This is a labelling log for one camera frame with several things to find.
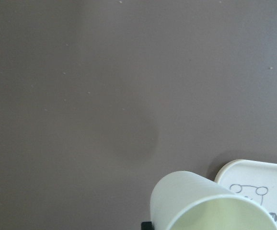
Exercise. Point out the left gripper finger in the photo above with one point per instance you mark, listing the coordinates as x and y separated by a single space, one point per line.
146 225

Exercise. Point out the cream white cup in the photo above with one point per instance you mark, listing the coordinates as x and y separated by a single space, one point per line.
184 200

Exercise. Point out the beige rabbit tray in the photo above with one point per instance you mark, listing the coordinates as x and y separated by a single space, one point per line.
254 180

